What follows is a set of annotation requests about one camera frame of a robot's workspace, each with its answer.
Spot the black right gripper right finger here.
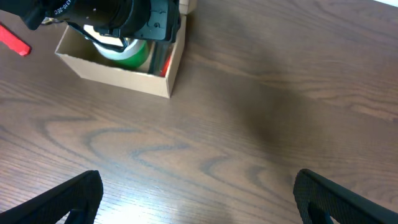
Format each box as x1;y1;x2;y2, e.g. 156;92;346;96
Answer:
293;169;397;224

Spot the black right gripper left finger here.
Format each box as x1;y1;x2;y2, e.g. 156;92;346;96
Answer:
1;170;103;224

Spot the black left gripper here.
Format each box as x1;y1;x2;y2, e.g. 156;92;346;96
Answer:
67;0;181;75

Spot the brown cardboard box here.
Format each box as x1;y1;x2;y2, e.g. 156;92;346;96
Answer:
55;0;197;98

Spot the green tape roll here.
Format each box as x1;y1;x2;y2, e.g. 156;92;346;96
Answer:
94;39;149;69

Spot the red utility knife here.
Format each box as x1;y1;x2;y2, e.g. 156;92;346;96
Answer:
1;24;32;57

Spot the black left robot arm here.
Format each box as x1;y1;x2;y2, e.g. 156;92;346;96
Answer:
1;0;181;77

